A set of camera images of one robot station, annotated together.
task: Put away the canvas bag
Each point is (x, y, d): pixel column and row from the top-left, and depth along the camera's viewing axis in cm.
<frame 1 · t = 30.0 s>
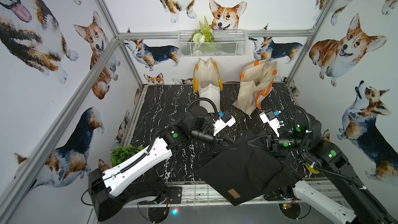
left hand: (237, 147, 56), fingers closed
right hand: (248, 143, 55), fingers closed
cream bag yellow handles: (208, 83, 120), point 4 cm above the table

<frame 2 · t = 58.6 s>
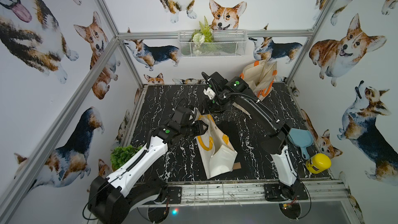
left hand: (208, 125, 76), fingers open
right hand: (201, 114, 74), fingers open
cream bag yellow handles: (218, 154, 72), point 16 cm above the table
light blue dustpan: (301, 138, 95), on the table

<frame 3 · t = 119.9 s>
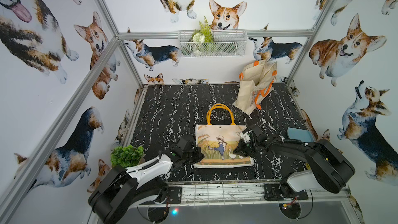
left hand: (206, 154, 84), fingers closed
right hand: (232, 152, 85), fingers closed
cream bag yellow handles: (217, 142, 92), on the table
the other named things where they were.

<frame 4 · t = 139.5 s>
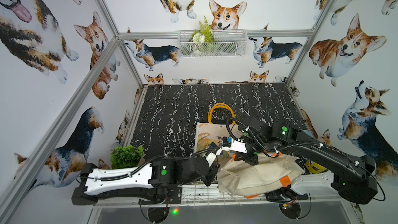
left hand: (221, 167, 64), fingers closed
right hand: (235, 156, 64), fingers closed
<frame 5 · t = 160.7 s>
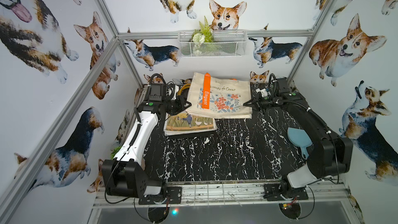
left hand: (193, 101, 78), fingers closed
right hand: (242, 103, 78), fingers closed
cream bag yellow handles: (184, 121, 100), point 3 cm above the table
cream bag orange handles: (219, 98, 85), point 23 cm above the table
